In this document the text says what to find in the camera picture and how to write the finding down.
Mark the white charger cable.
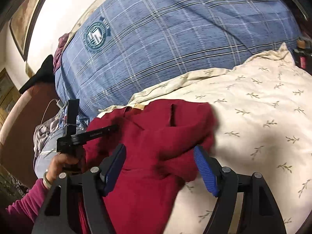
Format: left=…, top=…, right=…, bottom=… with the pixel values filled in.
left=40, top=98, right=65, bottom=125

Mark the magenta sleeve forearm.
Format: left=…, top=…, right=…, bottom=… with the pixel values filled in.
left=1, top=179, right=49, bottom=228

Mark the black cloth on headboard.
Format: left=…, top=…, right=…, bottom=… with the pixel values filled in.
left=19, top=54, right=55, bottom=95

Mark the cream leaf-print quilt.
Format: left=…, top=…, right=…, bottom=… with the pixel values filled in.
left=97, top=42, right=312, bottom=234

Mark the brown curved headboard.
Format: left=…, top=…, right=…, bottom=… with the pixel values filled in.
left=1, top=83, right=59, bottom=188

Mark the dark bottle pink label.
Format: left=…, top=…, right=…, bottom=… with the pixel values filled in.
left=293, top=39, right=308, bottom=70

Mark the framed wall picture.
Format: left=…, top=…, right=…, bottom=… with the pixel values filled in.
left=9, top=0, right=46, bottom=61

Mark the grey patterned cloth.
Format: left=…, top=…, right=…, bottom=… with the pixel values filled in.
left=33, top=116, right=63, bottom=157

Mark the dark red knit garment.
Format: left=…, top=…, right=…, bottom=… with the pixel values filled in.
left=84, top=99, right=216, bottom=233

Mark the grey-blue striped bed sheet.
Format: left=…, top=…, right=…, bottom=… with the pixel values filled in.
left=33, top=128, right=63, bottom=179

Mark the blue plaid pillow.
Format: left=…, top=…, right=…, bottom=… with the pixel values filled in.
left=55, top=0, right=300, bottom=119

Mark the person's left hand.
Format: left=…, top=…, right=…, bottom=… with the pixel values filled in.
left=45, top=153, right=86, bottom=184

